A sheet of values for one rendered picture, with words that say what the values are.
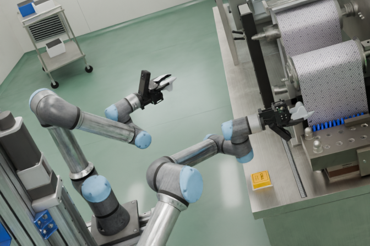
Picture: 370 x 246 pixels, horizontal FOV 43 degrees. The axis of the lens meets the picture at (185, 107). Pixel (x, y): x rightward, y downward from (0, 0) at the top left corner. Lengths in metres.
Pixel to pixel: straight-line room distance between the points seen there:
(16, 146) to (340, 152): 1.12
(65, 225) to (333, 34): 1.29
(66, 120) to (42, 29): 6.11
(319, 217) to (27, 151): 1.08
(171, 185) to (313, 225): 0.60
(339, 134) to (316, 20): 0.48
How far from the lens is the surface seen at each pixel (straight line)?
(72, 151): 2.03
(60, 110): 1.83
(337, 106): 1.91
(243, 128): 1.84
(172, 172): 1.60
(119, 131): 1.94
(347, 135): 1.84
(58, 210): 1.71
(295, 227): 1.88
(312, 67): 1.81
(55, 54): 6.57
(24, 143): 1.60
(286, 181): 1.89
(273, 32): 2.02
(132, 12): 7.54
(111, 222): 2.06
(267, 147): 2.08
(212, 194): 3.36
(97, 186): 2.00
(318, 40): 2.03
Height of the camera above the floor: 2.12
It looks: 28 degrees down
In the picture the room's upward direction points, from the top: 20 degrees counter-clockwise
